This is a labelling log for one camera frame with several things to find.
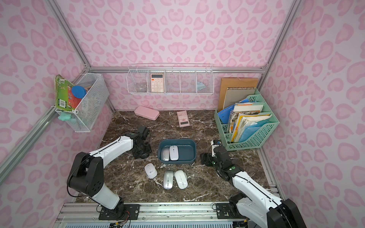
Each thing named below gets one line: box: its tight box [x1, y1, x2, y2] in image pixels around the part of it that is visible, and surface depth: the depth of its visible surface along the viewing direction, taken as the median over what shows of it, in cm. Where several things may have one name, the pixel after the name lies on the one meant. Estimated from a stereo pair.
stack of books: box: [229, 102, 273, 143], surface depth 87 cm
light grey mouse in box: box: [160, 146, 170, 162], surface depth 95 cm
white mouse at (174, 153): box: [169, 145, 179, 162], surface depth 95 cm
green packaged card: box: [54, 74, 81, 111], surface depth 72 cm
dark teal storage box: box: [157, 138, 197, 165], surface depth 95 cm
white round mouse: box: [144, 162, 158, 180], surface depth 87 cm
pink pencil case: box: [134, 105, 160, 121], surface depth 120 cm
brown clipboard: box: [217, 76, 259, 113], surface depth 100 cm
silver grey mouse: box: [163, 170, 174, 190], surface depth 84 cm
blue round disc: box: [71, 85, 87, 99], surface depth 76 cm
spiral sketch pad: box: [222, 86, 256, 110], surface depth 99 cm
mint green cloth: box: [57, 111, 72, 122], surface depth 65 cm
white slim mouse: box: [174, 169, 189, 190], surface depth 84 cm
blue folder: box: [217, 104, 235, 124], surface depth 100 cm
